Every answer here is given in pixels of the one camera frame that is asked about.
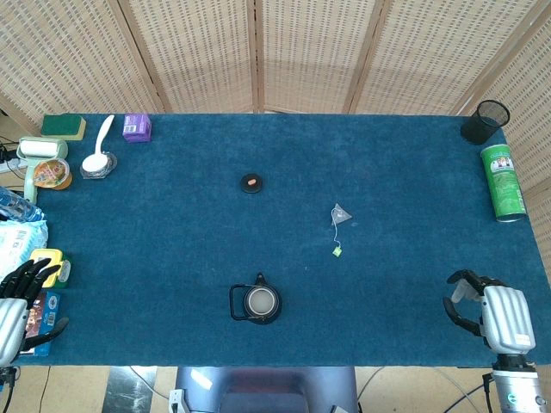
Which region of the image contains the blue table cloth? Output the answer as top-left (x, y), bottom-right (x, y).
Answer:
top-left (12, 113), bottom-right (551, 368)

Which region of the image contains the pyramid tea bag green tag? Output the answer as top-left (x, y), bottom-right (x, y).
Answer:
top-left (330, 202), bottom-right (353, 258)

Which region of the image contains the small patterned dish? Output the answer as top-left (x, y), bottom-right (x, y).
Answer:
top-left (79, 150), bottom-right (118, 181)

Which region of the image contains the white wet wipes pack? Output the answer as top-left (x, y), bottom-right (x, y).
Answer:
top-left (0, 219), bottom-right (48, 283)

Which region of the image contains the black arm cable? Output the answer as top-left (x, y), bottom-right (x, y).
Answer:
top-left (482, 373), bottom-right (495, 413)

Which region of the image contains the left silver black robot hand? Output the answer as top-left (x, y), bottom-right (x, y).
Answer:
top-left (0, 258), bottom-right (70, 367)

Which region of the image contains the bamboo folding screen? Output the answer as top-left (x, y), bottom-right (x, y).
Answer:
top-left (0, 0), bottom-right (551, 280)

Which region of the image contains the pale green lint roller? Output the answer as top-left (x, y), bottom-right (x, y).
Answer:
top-left (15, 136), bottom-right (69, 203)

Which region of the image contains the grey robot torso base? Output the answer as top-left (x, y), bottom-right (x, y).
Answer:
top-left (174, 366), bottom-right (358, 413)

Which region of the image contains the white plastic spoon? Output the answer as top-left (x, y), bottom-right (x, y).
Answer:
top-left (81, 114), bottom-right (116, 173)

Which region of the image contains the purple box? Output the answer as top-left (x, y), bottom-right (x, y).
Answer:
top-left (121, 113), bottom-right (152, 144)

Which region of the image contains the green yellow sponge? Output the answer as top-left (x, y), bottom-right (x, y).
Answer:
top-left (40, 114), bottom-right (87, 141)

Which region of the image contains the green chips can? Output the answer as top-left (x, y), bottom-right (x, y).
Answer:
top-left (480, 144), bottom-right (528, 224)

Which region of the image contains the clear plastic water bottle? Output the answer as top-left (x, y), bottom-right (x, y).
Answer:
top-left (0, 185), bottom-right (45, 224)

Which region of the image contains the orange sealed snack cup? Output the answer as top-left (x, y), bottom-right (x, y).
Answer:
top-left (33, 157), bottom-right (73, 191)

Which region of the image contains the black teapot with handle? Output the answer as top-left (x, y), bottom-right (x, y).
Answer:
top-left (229, 272), bottom-right (283, 326)

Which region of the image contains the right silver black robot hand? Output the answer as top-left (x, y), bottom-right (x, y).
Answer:
top-left (443, 269), bottom-right (537, 356)

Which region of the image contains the blue cookie box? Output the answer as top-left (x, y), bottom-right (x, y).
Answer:
top-left (16, 290), bottom-right (62, 357)

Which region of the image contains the black mesh pen holder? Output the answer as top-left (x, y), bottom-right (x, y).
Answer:
top-left (460, 99), bottom-right (511, 145)

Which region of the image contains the yellow green lidded box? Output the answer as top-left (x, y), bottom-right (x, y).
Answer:
top-left (28, 248), bottom-right (72, 289)

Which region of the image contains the black teapot lid orange knob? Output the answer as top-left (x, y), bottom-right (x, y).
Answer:
top-left (239, 172), bottom-right (264, 194)

